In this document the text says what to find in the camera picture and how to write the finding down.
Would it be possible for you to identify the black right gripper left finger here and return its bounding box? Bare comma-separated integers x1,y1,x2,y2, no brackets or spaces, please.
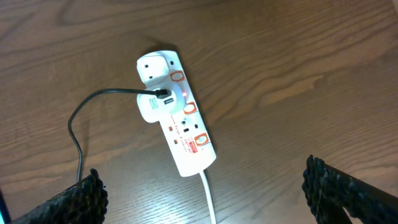
11,169,108,224

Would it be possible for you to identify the blue Samsung Galaxy smartphone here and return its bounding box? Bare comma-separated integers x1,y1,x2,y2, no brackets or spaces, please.
0,193,11,224

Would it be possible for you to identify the white power strip cord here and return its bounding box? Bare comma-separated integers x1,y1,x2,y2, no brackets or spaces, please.
198,169,218,224

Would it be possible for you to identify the white charger plug adapter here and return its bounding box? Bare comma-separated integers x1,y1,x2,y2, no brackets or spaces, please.
137,55,187,123

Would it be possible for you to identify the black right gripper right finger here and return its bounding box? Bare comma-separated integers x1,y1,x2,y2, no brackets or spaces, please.
302,156,397,223

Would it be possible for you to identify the black charging cable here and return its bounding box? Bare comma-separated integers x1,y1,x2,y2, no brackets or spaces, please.
67,88,170,184

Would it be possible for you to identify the white power strip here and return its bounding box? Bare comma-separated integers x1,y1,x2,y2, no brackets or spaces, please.
142,50,216,177

